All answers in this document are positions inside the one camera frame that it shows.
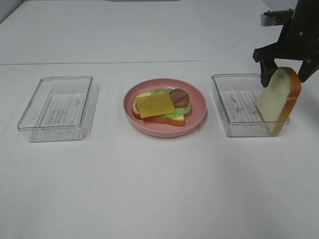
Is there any clear right plastic container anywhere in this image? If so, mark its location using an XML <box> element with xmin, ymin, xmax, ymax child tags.
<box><xmin>211</xmin><ymin>73</ymin><xmax>290</xmax><ymax>137</ymax></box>

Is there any pink round plate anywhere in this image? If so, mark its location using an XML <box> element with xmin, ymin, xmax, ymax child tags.
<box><xmin>123</xmin><ymin>78</ymin><xmax>207</xmax><ymax>137</ymax></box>

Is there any green lettuce leaf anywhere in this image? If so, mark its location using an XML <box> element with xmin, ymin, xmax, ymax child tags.
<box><xmin>151</xmin><ymin>89</ymin><xmax>192</xmax><ymax>120</ymax></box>

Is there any bacon strip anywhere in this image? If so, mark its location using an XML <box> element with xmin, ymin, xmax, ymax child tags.
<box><xmin>174</xmin><ymin>96</ymin><xmax>189</xmax><ymax>108</ymax></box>
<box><xmin>169</xmin><ymin>88</ymin><xmax>188</xmax><ymax>104</ymax></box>

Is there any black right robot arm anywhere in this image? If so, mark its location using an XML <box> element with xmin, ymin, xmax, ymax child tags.
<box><xmin>253</xmin><ymin>0</ymin><xmax>319</xmax><ymax>87</ymax></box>

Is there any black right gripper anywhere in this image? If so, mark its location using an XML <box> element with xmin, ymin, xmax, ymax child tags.
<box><xmin>253</xmin><ymin>22</ymin><xmax>319</xmax><ymax>87</ymax></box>

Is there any clear left plastic container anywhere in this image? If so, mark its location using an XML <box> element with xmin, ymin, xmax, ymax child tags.
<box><xmin>17</xmin><ymin>76</ymin><xmax>98</xmax><ymax>142</ymax></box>

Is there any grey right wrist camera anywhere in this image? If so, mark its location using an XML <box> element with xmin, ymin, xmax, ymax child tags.
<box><xmin>261</xmin><ymin>9</ymin><xmax>294</xmax><ymax>26</ymax></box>

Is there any white bread slice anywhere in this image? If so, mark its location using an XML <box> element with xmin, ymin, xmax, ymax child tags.
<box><xmin>132</xmin><ymin>91</ymin><xmax>185</xmax><ymax>126</ymax></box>

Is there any yellow cheese slice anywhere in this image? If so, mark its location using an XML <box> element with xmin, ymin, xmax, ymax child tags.
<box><xmin>132</xmin><ymin>92</ymin><xmax>176</xmax><ymax>119</ymax></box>

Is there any clear plastic container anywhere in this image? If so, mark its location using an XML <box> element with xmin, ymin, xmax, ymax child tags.
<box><xmin>17</xmin><ymin>76</ymin><xmax>98</xmax><ymax>142</ymax></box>
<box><xmin>211</xmin><ymin>73</ymin><xmax>290</xmax><ymax>137</ymax></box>

